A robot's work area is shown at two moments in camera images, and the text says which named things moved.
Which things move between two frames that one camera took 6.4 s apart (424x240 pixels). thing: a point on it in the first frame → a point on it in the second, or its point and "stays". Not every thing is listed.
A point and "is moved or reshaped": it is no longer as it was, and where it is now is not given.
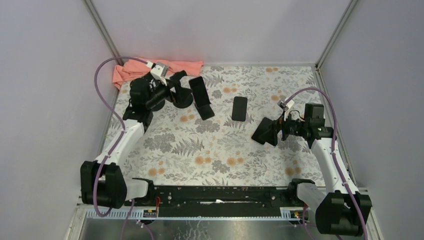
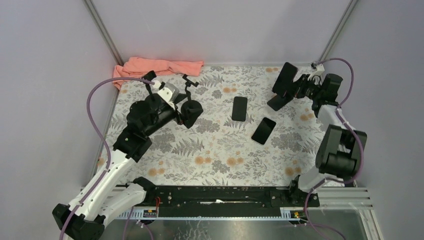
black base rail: x=185 y=201 stays
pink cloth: x=140 y=66 stays
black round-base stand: x=182 y=97 is moved or reshaped
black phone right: x=264 y=131 stays
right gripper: x=280 y=124 → x=299 y=84
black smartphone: x=198 y=88 → x=283 y=83
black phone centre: x=239 y=108 stays
